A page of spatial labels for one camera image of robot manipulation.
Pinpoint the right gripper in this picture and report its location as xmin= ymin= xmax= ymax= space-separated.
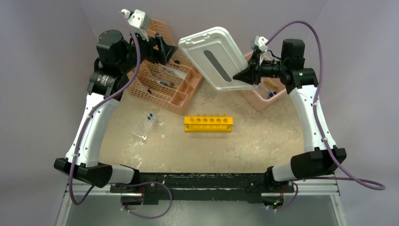
xmin=234 ymin=51 xmax=289 ymax=86

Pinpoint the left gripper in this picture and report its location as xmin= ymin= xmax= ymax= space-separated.
xmin=119 ymin=29 xmax=176 ymax=73

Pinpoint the blue cap glass flask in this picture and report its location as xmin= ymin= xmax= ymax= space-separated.
xmin=267 ymin=91 xmax=277 ymax=99

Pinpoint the white bin lid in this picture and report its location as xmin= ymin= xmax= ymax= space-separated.
xmin=178 ymin=26 xmax=255 ymax=91

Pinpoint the yellow test tube rack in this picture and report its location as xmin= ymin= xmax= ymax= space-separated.
xmin=184 ymin=114 xmax=234 ymax=133

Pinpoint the brown test tube brush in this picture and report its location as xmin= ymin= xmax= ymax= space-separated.
xmin=264 ymin=80 xmax=279 ymax=89

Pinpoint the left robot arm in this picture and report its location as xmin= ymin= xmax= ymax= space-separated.
xmin=54 ymin=30 xmax=177 ymax=193

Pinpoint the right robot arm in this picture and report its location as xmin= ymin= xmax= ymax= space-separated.
xmin=233 ymin=37 xmax=347 ymax=192

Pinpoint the plastic bag with ruler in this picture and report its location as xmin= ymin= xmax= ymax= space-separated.
xmin=164 ymin=66 xmax=187 ymax=79

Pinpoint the pink plastic bin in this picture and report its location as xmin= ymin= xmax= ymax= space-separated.
xmin=240 ymin=51 xmax=289 ymax=112

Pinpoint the bag of coloured markers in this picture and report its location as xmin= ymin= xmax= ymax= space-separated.
xmin=158 ymin=81 xmax=174 ymax=88

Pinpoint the pink mesh file organizer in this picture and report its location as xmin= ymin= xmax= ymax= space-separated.
xmin=126 ymin=18 xmax=205 ymax=115

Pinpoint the clear plastic tube tray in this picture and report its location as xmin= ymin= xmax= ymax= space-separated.
xmin=130 ymin=116 xmax=158 ymax=141

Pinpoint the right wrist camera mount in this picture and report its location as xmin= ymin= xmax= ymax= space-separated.
xmin=251 ymin=36 xmax=268 ymax=64

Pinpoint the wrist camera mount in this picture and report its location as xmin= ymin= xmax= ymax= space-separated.
xmin=120 ymin=9 xmax=151 ymax=41
xmin=251 ymin=36 xmax=268 ymax=64

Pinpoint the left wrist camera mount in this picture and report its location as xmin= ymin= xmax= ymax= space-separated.
xmin=120 ymin=9 xmax=151 ymax=41

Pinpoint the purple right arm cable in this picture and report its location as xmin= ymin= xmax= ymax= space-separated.
xmin=266 ymin=20 xmax=386 ymax=191

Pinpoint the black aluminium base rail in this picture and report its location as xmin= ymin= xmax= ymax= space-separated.
xmin=64 ymin=171 xmax=340 ymax=207

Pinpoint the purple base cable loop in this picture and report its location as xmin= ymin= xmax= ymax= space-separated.
xmin=120 ymin=182 xmax=173 ymax=219

